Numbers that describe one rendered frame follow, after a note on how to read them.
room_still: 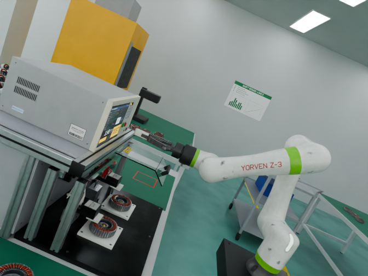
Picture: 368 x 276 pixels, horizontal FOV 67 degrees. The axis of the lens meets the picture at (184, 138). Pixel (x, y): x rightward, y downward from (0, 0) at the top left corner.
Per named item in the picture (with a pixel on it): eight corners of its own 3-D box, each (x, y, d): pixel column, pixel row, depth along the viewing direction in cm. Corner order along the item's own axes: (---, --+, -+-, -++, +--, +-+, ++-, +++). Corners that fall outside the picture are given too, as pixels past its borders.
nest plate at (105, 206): (134, 207, 148) (136, 205, 148) (127, 220, 133) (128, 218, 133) (109, 195, 148) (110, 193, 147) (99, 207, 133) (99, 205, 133)
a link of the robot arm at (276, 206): (274, 229, 149) (310, 135, 136) (284, 248, 133) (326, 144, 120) (251, 223, 148) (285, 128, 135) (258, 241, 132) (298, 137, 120)
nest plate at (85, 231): (122, 230, 124) (123, 228, 124) (111, 249, 109) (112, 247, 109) (91, 217, 124) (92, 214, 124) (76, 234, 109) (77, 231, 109)
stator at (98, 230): (118, 228, 122) (121, 221, 121) (109, 242, 111) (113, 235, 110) (95, 218, 122) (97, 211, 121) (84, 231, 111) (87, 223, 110)
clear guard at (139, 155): (168, 171, 151) (172, 161, 150) (161, 187, 127) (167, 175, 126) (113, 146, 150) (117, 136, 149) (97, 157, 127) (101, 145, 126)
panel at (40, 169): (90, 174, 160) (108, 127, 154) (13, 234, 96) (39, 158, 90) (87, 173, 160) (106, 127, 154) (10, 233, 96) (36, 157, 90)
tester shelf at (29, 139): (132, 138, 156) (136, 131, 155) (80, 178, 89) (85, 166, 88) (61, 106, 155) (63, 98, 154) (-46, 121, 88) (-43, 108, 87)
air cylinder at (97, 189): (99, 195, 144) (103, 185, 143) (93, 201, 136) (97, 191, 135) (90, 190, 144) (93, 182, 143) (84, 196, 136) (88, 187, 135)
